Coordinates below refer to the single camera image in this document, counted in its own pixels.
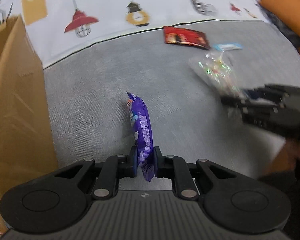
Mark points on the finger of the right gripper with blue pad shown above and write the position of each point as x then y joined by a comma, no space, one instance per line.
232,101

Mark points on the person's right hand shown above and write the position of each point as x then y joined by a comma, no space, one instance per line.
285,168

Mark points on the clear bag of candies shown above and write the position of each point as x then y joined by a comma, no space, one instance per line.
215,68

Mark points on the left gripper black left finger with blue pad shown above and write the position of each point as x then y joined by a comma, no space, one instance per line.
60,199

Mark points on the grey deer-print sofa cover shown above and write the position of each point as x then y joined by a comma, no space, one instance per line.
95,51

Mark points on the dark red snack packet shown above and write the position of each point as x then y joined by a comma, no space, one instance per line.
186,37

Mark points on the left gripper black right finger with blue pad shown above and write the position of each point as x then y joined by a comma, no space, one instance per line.
233,201

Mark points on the small light blue packet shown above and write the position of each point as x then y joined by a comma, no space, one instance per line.
227,46

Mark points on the purple candy bar wrapper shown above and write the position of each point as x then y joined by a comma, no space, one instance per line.
143,137

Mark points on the brown cardboard box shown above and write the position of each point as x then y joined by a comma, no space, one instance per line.
26,144

